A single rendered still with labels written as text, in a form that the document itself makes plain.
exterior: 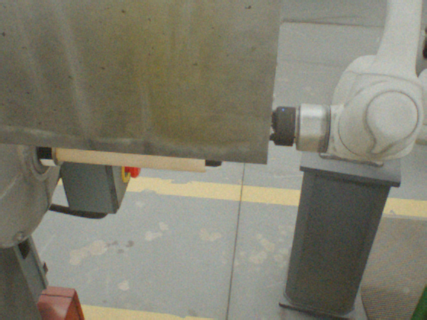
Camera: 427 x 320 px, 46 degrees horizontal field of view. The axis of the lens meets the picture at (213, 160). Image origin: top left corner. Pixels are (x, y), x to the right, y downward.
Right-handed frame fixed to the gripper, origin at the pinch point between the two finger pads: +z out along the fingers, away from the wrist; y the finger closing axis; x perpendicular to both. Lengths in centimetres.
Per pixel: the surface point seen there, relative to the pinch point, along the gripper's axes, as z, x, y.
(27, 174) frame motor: 12.6, 17.8, -36.5
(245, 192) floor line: -8, -107, 89
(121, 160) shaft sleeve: 2.0, 18.6, -33.6
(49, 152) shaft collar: 10.5, 19.4, -34.1
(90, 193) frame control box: 16.9, -9.2, -13.2
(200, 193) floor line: 12, -107, 86
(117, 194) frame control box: 12.2, -10.2, -11.8
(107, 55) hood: -3, 41, -47
